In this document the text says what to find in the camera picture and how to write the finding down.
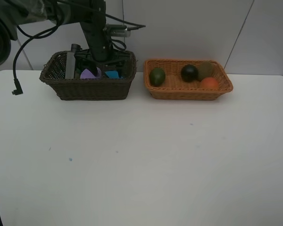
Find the dark purple mangosteen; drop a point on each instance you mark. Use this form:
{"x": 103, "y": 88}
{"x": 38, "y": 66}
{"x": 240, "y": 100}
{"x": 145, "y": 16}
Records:
{"x": 189, "y": 73}

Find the orange peach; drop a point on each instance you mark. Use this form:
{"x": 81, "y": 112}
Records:
{"x": 209, "y": 83}

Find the orange wicker basket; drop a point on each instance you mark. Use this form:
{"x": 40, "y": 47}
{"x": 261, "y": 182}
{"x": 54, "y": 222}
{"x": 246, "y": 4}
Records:
{"x": 174, "y": 88}

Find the green lime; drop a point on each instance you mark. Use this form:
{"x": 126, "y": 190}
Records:
{"x": 157, "y": 77}

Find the dark brown wicker basket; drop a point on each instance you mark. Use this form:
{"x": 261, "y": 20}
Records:
{"x": 53, "y": 74}

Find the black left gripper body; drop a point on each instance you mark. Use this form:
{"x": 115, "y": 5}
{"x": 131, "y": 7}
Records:
{"x": 114, "y": 52}

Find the brown kiwi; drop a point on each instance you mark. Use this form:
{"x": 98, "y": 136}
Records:
{"x": 205, "y": 69}

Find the blue whiteboard eraser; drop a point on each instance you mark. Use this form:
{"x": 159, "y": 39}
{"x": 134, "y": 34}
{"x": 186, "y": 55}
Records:
{"x": 113, "y": 75}

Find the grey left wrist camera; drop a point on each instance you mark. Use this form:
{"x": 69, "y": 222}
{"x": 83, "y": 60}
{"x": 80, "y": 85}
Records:
{"x": 116, "y": 30}

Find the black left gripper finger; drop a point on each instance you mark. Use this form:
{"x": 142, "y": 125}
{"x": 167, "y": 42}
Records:
{"x": 86, "y": 64}
{"x": 123, "y": 69}

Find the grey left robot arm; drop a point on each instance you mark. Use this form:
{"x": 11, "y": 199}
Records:
{"x": 90, "y": 14}

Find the purple-lidded round jar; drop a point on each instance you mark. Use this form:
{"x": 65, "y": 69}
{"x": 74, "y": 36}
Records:
{"x": 87, "y": 74}

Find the dark green square bottle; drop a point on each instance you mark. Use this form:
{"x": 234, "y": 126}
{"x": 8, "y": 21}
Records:
{"x": 71, "y": 61}

